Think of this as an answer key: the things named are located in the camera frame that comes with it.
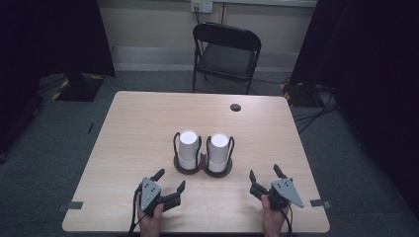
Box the right hand-held gripper black cable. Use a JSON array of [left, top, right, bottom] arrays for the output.
[[280, 206, 294, 237]]

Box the black folding chair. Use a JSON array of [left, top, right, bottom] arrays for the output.
[[192, 22, 263, 95]]

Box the hand-held gripper black cable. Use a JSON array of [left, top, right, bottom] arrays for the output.
[[280, 206, 294, 237], [127, 186, 143, 237]]

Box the white wall socket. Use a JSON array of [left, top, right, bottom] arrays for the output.
[[190, 0, 214, 15]]

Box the dark double cup holder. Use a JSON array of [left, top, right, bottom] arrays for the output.
[[172, 131, 236, 179]]

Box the bundle of black floor cables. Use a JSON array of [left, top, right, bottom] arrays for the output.
[[292, 84, 340, 135]]

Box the left hand-held gripper black cable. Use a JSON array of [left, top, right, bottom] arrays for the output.
[[127, 186, 143, 237]]

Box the person's left hand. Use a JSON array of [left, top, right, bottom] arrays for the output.
[[135, 192, 165, 237]]

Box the black stand base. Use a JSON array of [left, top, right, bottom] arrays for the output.
[[281, 81, 332, 109], [51, 72, 106, 103]]

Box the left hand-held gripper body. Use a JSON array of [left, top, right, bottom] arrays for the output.
[[133, 177, 176, 218]]

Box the person's right hand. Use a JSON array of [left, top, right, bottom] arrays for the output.
[[261, 194, 291, 237]]

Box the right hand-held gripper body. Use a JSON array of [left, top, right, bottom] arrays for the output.
[[260, 177, 305, 211]]

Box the grey tape strip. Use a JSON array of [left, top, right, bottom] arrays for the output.
[[309, 198, 332, 209], [56, 200, 84, 212]]

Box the black curtain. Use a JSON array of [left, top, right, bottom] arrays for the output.
[[289, 0, 419, 220], [0, 0, 117, 156]]

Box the stack of white paper cups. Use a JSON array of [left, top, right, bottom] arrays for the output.
[[208, 132, 230, 174], [178, 129, 201, 171]]

